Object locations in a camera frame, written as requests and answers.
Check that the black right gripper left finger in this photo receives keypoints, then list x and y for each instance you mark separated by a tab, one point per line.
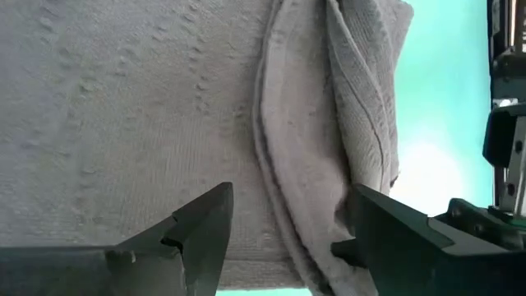
197	246

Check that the grey terry towel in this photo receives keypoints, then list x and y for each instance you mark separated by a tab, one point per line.
123	103

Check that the green table mat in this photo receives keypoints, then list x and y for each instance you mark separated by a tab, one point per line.
444	82

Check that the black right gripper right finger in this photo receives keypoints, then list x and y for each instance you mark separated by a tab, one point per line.
394	246

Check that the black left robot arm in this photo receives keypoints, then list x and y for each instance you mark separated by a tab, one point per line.
507	70

